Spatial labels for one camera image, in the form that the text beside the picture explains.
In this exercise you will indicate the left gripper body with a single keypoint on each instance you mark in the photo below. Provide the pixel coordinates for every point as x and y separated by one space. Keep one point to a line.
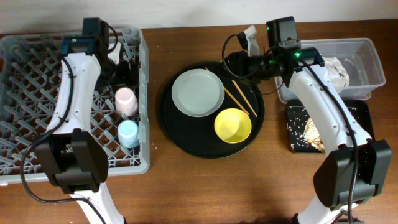
121 76

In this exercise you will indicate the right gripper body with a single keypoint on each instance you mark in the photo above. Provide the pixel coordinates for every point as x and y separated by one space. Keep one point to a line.
252 68

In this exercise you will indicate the pink cup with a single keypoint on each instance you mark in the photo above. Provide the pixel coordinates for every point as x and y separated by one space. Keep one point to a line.
126 102

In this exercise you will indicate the light blue cup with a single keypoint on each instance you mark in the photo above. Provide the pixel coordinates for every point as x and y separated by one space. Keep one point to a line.
128 134

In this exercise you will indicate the yellow bowl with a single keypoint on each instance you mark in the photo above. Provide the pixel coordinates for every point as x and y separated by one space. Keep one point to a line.
232 125

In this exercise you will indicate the white napkin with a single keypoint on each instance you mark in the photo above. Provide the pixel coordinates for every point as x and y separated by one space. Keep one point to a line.
337 73

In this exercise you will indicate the food scraps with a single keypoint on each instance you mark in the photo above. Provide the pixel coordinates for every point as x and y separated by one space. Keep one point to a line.
312 136

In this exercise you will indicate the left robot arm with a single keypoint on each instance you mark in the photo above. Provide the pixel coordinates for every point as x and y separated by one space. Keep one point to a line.
68 153

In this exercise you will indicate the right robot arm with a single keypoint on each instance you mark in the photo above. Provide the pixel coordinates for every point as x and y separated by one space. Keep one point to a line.
356 165

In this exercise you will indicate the grey dishwasher rack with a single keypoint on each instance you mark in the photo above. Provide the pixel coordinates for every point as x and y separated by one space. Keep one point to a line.
30 81

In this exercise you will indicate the wooden chopstick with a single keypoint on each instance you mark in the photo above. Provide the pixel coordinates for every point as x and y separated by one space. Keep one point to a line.
233 99
244 97

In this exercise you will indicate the grey plate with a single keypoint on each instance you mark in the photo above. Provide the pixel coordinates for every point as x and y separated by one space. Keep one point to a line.
197 92

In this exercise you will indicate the black rectangular tray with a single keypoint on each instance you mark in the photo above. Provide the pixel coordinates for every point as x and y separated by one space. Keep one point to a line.
297 117

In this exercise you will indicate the clear plastic bin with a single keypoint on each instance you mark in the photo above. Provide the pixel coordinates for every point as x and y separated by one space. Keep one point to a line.
360 59

